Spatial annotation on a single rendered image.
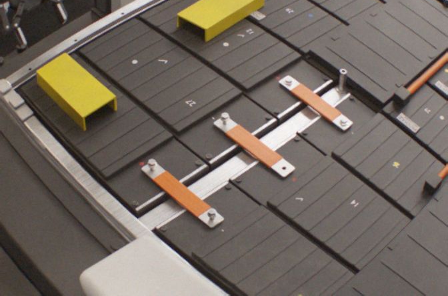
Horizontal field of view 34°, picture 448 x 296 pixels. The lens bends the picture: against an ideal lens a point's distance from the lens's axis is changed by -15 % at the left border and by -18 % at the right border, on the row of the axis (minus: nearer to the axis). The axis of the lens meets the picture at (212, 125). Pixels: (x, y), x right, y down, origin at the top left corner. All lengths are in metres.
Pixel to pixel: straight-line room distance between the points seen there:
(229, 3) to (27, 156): 0.55
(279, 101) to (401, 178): 0.27
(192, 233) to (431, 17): 0.74
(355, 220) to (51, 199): 0.45
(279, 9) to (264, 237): 0.54
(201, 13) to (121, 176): 0.37
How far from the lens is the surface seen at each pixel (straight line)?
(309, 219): 1.20
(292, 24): 1.54
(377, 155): 1.31
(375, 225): 1.21
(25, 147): 1.18
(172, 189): 1.24
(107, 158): 1.28
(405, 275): 1.15
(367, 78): 1.43
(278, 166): 1.28
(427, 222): 1.22
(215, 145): 1.31
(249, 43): 1.48
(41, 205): 1.10
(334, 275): 1.14
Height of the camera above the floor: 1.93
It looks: 44 degrees down
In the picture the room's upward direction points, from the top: 1 degrees clockwise
